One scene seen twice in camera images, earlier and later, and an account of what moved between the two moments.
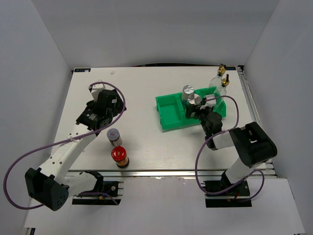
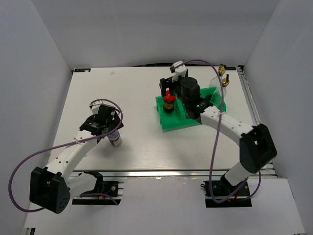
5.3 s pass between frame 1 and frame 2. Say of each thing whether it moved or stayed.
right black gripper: moved
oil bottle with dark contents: stayed
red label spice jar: stayed
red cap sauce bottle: moved
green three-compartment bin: stayed
